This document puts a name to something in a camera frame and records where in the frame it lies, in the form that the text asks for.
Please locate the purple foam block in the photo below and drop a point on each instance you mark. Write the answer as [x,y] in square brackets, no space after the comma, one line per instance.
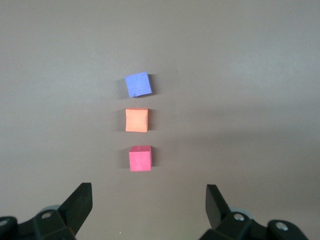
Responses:
[138,83]

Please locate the orange foam block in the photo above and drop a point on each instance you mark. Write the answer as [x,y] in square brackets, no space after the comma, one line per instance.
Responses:
[136,120]

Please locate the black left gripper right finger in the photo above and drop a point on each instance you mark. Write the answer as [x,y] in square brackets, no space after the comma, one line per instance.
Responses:
[217,210]

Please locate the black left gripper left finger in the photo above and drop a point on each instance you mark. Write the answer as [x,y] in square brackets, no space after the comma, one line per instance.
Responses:
[75,210]

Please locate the red foam block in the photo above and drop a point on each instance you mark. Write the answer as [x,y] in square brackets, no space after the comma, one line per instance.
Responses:
[140,160]

